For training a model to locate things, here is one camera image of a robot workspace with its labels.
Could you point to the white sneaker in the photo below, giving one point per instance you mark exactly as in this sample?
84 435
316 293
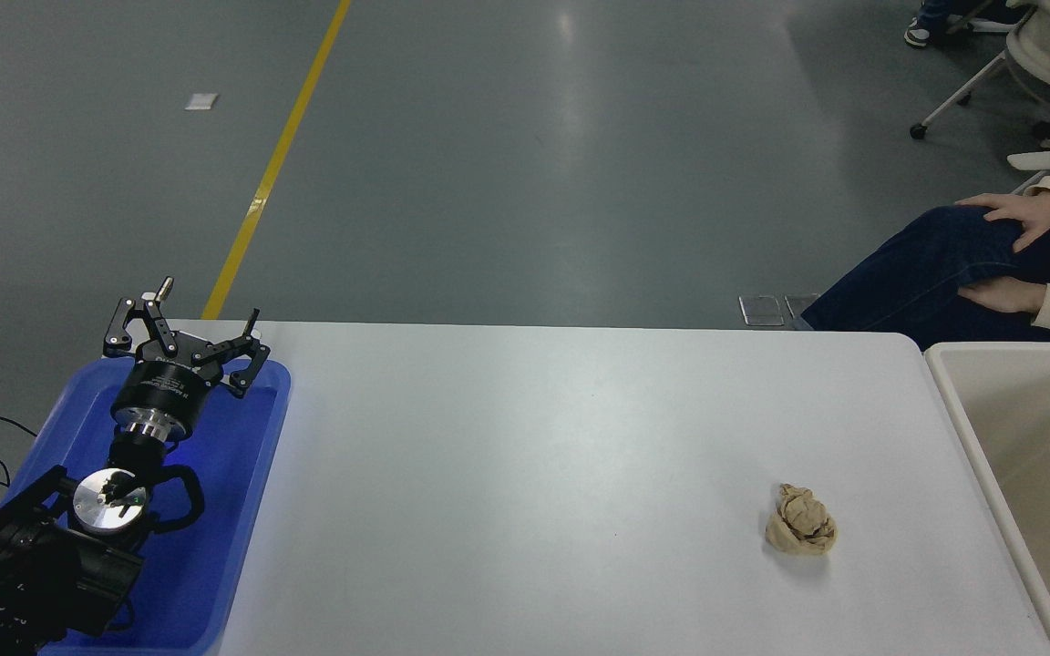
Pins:
919 35

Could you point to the metal floor socket plate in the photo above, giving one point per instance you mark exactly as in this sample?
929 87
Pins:
800 304
762 310

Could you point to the blue plastic tray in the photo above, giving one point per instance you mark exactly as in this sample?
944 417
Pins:
215 510

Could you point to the white office chair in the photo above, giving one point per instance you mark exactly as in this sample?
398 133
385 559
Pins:
1049 46

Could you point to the person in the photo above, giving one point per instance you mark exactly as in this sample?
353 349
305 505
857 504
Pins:
926 273

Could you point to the white paper scrap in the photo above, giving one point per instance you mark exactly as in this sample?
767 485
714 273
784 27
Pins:
201 101

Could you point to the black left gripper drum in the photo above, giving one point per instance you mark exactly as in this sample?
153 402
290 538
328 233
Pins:
163 387

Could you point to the person's left hand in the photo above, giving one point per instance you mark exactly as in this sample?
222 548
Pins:
1003 295

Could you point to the crumpled tan paper ball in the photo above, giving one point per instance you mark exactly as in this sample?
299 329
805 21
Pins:
803 524

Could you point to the large pale plastic bin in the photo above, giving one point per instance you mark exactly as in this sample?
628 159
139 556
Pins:
1044 456

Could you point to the person's right hand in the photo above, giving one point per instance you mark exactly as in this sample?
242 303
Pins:
1026 217

